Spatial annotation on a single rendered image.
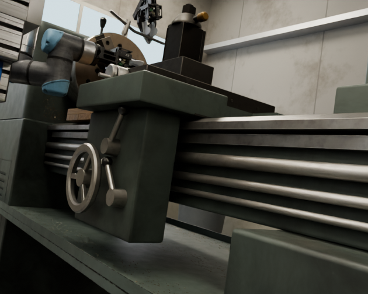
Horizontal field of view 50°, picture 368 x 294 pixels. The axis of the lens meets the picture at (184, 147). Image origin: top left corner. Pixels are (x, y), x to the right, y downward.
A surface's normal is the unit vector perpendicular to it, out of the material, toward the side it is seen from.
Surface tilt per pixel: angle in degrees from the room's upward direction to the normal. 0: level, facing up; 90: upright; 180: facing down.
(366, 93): 90
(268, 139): 90
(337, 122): 90
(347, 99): 90
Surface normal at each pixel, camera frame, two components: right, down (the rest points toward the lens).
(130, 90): -0.78, -0.15
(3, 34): 0.64, 0.04
